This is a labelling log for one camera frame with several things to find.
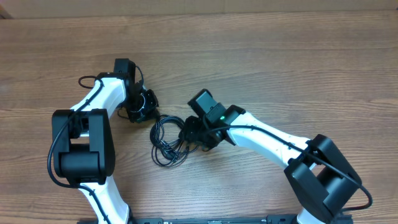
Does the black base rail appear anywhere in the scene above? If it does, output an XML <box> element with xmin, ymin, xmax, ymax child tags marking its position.
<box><xmin>132</xmin><ymin>215</ymin><xmax>297</xmax><ymax>224</ymax></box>

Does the black usb cable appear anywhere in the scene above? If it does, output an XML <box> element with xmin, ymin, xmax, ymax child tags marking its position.
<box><xmin>149</xmin><ymin>113</ymin><xmax>200</xmax><ymax>168</ymax></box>

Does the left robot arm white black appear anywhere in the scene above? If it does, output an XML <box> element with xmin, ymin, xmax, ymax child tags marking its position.
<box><xmin>47</xmin><ymin>58</ymin><xmax>160</xmax><ymax>223</ymax></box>

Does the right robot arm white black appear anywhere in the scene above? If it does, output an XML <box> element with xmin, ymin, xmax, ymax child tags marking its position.
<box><xmin>180</xmin><ymin>89</ymin><xmax>361</xmax><ymax>223</ymax></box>

